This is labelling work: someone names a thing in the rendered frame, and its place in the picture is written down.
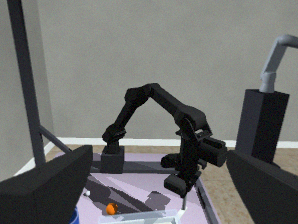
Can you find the blue cup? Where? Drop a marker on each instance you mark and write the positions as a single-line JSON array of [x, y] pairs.
[[75, 217]]

